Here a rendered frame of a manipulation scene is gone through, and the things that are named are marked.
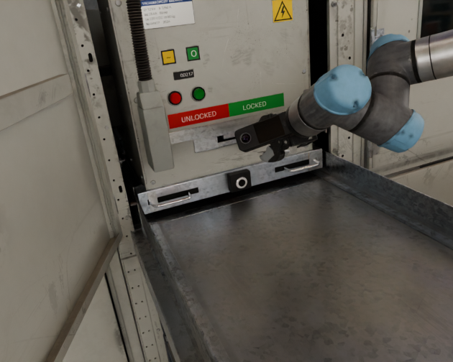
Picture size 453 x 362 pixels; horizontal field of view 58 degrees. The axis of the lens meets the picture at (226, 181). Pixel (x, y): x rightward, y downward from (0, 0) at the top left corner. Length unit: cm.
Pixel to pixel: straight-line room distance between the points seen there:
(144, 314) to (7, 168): 64
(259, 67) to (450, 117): 65
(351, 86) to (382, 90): 10
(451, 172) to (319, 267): 81
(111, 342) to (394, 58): 94
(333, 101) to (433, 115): 78
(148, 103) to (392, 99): 48
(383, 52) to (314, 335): 49
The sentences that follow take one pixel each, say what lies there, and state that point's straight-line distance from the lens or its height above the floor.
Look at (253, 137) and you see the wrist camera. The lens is 79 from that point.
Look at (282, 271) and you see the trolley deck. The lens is 81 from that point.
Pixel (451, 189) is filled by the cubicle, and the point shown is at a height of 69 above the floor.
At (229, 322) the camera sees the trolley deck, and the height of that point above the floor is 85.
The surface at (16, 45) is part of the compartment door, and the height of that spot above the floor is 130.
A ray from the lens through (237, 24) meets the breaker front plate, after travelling 105.
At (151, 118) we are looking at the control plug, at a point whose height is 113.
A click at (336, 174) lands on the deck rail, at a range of 119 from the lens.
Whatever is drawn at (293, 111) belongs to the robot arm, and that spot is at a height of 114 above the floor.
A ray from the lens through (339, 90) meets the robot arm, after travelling 64.
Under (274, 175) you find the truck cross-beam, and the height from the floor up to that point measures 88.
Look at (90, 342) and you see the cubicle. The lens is 117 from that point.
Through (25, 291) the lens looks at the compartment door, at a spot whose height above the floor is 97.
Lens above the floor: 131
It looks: 22 degrees down
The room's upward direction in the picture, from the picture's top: 7 degrees counter-clockwise
